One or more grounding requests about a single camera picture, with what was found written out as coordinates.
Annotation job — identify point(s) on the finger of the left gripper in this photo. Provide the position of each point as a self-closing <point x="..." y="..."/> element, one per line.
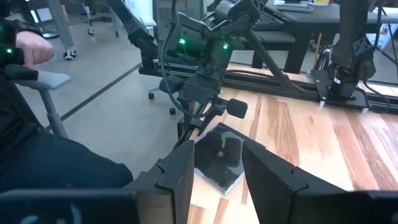
<point x="211" y="113"/>
<point x="186" y="124"/>

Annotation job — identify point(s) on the black keyboard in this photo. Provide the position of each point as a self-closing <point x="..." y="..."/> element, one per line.
<point x="269" y="21"/>

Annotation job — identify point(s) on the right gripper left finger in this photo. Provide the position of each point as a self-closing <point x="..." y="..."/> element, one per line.
<point x="174" y="186"/>

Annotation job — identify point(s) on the black metal table frame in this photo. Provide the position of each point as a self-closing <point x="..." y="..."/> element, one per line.
<point x="264" y="81"/>

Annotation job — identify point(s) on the grey book stack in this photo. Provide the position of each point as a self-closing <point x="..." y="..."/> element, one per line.
<point x="293" y="7"/>

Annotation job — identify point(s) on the person's hand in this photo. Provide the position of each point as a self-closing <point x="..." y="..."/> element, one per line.
<point x="34" y="48"/>

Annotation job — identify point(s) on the grey office chair base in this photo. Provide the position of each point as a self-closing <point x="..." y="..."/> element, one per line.
<point x="62" y="28"/>

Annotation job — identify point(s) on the person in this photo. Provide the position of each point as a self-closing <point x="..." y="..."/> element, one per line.
<point x="62" y="168"/>

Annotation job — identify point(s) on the white cardboard box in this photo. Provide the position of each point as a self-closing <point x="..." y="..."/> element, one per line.
<point x="390" y="39"/>

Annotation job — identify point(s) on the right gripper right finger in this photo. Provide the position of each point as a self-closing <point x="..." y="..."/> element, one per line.
<point x="270" y="186"/>

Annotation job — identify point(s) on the black desk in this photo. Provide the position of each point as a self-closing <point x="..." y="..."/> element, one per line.
<point x="311" y="18"/>

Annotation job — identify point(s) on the grey chair armrest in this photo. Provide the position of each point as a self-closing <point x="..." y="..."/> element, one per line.
<point x="46" y="81"/>

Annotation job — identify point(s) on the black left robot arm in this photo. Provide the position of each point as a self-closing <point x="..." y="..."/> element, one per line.
<point x="351" y="46"/>

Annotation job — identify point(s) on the clear jewel case black tray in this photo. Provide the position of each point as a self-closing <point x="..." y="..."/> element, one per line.
<point x="217" y="161"/>

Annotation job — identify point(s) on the black chair caster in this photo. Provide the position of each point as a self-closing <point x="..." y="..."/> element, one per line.
<point x="172" y="111"/>
<point x="151" y="96"/>

